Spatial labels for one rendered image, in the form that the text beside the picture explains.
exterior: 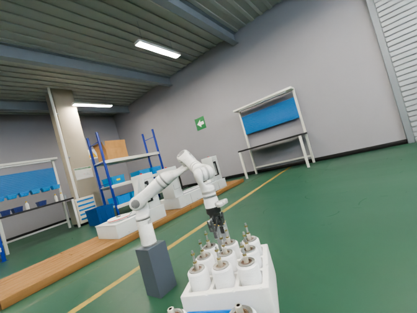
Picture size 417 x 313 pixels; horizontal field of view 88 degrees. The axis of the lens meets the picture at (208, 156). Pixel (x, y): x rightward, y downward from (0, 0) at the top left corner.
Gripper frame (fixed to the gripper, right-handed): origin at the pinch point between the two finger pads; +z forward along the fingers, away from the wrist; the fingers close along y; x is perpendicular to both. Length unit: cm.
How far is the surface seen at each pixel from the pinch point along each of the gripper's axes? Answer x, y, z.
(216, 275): 2.9, 16.1, 11.8
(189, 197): -175, -214, 17
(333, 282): 43, -19, 35
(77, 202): -512, -206, -22
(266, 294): 22.6, 14.2, 20.0
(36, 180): -581, -161, -102
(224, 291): 6.4, 18.1, 17.3
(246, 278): 15.2, 13.0, 14.5
